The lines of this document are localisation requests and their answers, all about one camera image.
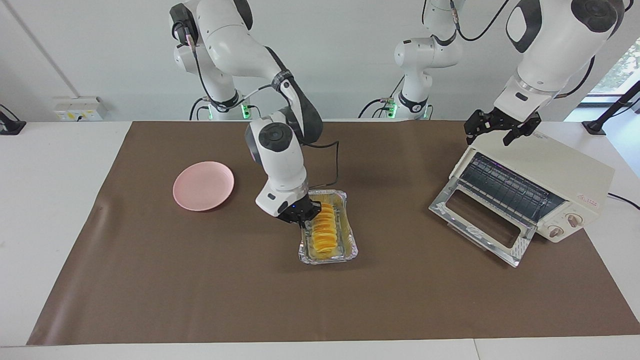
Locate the yellow sliced bread loaf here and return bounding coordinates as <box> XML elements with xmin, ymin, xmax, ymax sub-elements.
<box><xmin>311</xmin><ymin>201</ymin><xmax>338</xmax><ymax>258</ymax></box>

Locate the aluminium foil tray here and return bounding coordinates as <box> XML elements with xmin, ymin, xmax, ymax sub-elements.
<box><xmin>298</xmin><ymin>189</ymin><xmax>359</xmax><ymax>265</ymax></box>

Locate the cream toaster oven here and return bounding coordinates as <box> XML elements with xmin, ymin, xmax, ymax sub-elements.
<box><xmin>448</xmin><ymin>131</ymin><xmax>616</xmax><ymax>244</ymax></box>

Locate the brown table mat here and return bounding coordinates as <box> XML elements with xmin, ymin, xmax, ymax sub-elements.
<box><xmin>26</xmin><ymin>120</ymin><xmax>640</xmax><ymax>347</ymax></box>

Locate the pink round plate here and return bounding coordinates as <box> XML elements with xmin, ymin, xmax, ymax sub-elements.
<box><xmin>172</xmin><ymin>161</ymin><xmax>236</xmax><ymax>212</ymax></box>

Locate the window with green foliage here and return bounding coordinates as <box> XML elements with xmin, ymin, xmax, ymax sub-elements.
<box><xmin>582</xmin><ymin>37</ymin><xmax>640</xmax><ymax>103</ymax></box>

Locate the black desk clamp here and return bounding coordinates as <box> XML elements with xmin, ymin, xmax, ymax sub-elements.
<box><xmin>0</xmin><ymin>104</ymin><xmax>27</xmax><ymax>136</ymax></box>

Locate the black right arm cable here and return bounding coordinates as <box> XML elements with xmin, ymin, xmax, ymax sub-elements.
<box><xmin>172</xmin><ymin>22</ymin><xmax>342</xmax><ymax>191</ymax></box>

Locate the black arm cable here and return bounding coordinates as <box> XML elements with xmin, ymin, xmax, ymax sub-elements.
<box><xmin>172</xmin><ymin>22</ymin><xmax>342</xmax><ymax>191</ymax></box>
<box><xmin>447</xmin><ymin>0</ymin><xmax>597</xmax><ymax>99</ymax></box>

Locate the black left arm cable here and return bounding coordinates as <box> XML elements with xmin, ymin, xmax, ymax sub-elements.
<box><xmin>447</xmin><ymin>0</ymin><xmax>597</xmax><ymax>99</ymax></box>

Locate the black base cable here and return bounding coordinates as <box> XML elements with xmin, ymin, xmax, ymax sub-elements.
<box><xmin>357</xmin><ymin>75</ymin><xmax>406</xmax><ymax>119</ymax></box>
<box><xmin>189</xmin><ymin>97</ymin><xmax>211</xmax><ymax>121</ymax></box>

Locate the glass oven door metal frame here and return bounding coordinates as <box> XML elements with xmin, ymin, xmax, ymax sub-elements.
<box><xmin>428</xmin><ymin>178</ymin><xmax>537</xmax><ymax>268</ymax></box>

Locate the black oven power cable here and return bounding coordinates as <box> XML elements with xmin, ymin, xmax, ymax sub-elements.
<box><xmin>607</xmin><ymin>192</ymin><xmax>640</xmax><ymax>211</ymax></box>

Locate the white wall socket box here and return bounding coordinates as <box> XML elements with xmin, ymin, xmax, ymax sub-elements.
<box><xmin>53</xmin><ymin>96</ymin><xmax>108</xmax><ymax>122</ymax></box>

